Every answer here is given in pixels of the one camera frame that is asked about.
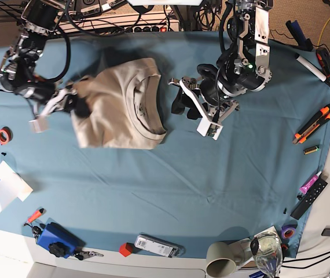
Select black power strip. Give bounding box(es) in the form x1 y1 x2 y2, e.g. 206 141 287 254
124 25 168 33

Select white paper roll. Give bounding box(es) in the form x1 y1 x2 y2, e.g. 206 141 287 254
295 53 327 82

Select orange black utility knife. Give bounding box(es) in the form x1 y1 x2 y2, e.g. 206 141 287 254
292 104 330 144

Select beige T-shirt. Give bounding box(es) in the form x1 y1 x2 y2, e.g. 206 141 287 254
71 58 167 149

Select beige ceramic mug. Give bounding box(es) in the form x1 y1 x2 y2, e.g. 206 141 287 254
206 242 243 278

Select clear wine glass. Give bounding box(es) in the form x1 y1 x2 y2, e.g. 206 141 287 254
250 231 283 278

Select blue table cloth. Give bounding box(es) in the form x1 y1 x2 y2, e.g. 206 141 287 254
0 32 330 258

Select purple glue tube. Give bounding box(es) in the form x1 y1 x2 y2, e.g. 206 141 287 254
299 171 322 195

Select small battery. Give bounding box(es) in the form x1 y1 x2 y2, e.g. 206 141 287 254
303 145 320 155

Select purple tape roll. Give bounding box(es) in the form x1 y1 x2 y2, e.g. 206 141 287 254
281 224 297 239

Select black remote control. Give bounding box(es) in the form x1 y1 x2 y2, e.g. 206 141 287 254
290 178 328 220

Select orange marker pen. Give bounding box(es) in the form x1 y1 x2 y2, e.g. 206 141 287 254
24 208 45 226

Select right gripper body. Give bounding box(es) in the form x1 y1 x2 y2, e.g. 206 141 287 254
29 88 78 133

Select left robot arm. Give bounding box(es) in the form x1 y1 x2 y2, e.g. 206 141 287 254
169 1 274 140

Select orange black pliers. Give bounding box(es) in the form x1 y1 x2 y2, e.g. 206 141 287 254
316 47 330 87

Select clear plastic packaged item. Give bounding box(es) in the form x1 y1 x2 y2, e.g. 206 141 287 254
134 233 185 258

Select blue box with knob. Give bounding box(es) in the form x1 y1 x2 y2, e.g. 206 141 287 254
36 222 80 258

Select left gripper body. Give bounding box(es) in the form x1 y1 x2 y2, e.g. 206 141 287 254
168 76 239 140

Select red cube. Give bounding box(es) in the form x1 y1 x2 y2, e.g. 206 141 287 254
119 243 133 257

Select red tape roll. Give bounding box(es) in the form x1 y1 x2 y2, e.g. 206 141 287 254
0 126 12 145

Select white paper card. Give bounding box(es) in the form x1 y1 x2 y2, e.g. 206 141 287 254
0 160 34 202

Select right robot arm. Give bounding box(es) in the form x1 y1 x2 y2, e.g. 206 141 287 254
0 1 91 133

